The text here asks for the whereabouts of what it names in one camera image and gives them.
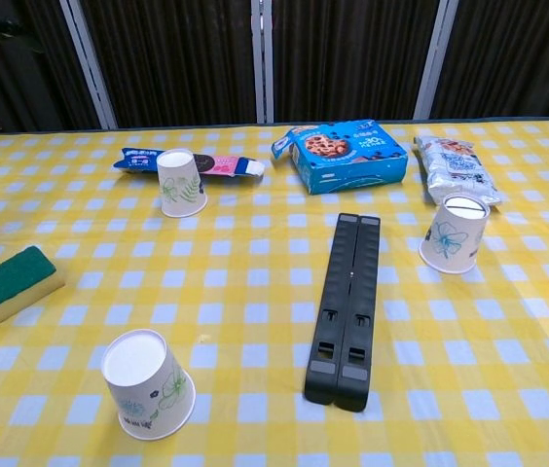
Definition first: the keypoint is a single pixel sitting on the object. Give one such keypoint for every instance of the paper cup green fern print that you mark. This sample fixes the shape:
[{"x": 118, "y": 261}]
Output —
[{"x": 182, "y": 190}]

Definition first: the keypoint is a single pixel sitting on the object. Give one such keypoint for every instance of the paper cup blue flower print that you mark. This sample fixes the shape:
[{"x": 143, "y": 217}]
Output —
[{"x": 450, "y": 238}]

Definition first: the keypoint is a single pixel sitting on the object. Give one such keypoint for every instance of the paper cup green flower print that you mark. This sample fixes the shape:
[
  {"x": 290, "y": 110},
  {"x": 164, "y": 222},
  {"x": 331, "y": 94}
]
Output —
[{"x": 143, "y": 384}]

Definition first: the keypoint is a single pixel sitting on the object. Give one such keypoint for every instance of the yellow checkered tablecloth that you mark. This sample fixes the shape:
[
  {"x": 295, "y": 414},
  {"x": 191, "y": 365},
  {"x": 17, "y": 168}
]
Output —
[{"x": 255, "y": 253}]

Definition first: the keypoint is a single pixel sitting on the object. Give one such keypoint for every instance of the black folding stand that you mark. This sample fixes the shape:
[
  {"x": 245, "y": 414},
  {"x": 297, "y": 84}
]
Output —
[{"x": 347, "y": 292}]

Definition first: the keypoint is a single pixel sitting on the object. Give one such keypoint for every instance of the blue cookie box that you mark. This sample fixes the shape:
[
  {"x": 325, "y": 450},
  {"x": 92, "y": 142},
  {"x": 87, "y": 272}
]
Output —
[{"x": 352, "y": 170}]

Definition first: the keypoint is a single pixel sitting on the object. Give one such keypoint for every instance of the blue pink cookie sleeve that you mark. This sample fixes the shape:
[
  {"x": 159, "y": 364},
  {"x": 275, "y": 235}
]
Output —
[{"x": 133, "y": 160}]

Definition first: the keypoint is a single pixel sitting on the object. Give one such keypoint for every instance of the white silver snack bag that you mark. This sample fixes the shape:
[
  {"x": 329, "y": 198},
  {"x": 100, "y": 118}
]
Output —
[{"x": 450, "y": 170}]

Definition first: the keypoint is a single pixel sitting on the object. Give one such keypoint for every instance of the green and yellow sponge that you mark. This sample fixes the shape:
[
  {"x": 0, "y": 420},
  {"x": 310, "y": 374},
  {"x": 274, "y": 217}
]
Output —
[{"x": 7, "y": 282}]

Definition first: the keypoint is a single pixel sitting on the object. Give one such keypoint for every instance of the white frame post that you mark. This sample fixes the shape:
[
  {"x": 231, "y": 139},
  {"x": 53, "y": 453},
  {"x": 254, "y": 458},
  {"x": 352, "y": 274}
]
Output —
[
  {"x": 262, "y": 58},
  {"x": 435, "y": 58},
  {"x": 89, "y": 68}
]

